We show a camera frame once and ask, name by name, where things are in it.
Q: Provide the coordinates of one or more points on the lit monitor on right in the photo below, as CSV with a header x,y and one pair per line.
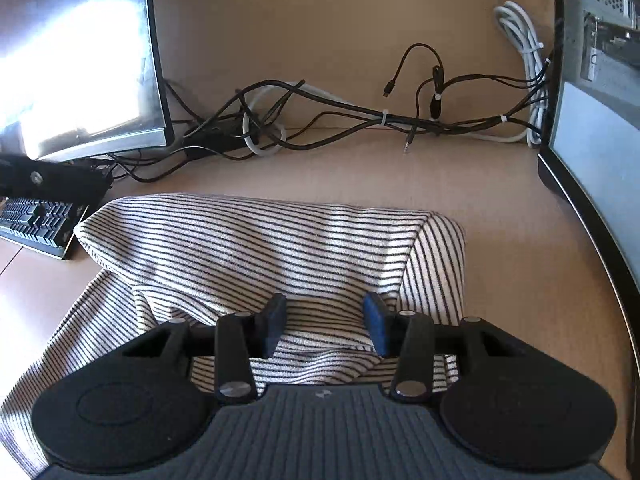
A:
x,y
590,135

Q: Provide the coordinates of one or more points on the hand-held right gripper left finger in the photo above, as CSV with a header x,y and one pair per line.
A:
x,y
274,325

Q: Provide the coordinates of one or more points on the black keyboard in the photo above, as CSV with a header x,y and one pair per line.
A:
x,y
35,220

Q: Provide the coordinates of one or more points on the curved black monitor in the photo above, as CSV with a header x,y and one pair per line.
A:
x,y
75,60

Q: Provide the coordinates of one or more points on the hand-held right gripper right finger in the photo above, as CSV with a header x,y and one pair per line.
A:
x,y
377,325

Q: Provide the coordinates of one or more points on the striped long-sleeve shirt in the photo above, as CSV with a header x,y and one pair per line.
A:
x,y
250,245

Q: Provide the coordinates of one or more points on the black rectangular device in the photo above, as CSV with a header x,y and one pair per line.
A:
x,y
65,180

